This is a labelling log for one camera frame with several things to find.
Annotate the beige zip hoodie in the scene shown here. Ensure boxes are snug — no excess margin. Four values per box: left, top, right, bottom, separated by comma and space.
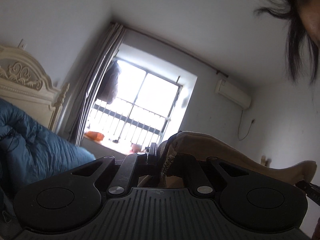
138, 131, 317, 187

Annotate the blue quilted duvet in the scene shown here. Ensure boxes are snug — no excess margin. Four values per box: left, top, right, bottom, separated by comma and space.
1, 100, 95, 220

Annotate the orange item on windowsill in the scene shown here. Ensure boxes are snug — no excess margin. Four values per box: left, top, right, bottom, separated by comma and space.
85, 131, 105, 142

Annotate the grey curtain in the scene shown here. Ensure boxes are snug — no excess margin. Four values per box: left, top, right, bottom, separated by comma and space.
61, 22, 126, 146

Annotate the cream carved headboard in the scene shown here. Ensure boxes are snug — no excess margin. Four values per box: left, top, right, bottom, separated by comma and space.
1, 46, 69, 132

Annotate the barred window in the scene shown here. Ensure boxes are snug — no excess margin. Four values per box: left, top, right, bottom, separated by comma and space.
83, 44, 197, 155

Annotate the curtain rod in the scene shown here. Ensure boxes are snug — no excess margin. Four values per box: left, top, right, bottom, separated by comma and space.
111, 21, 229, 78

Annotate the person's head dark hair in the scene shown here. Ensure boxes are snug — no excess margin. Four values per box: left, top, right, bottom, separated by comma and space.
254, 0, 319, 85

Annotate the air conditioner power cable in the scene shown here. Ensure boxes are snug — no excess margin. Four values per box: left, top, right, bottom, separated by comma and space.
237, 108, 256, 142

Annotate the white wall air conditioner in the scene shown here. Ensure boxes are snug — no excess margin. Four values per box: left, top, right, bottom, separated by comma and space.
215, 79, 252, 109

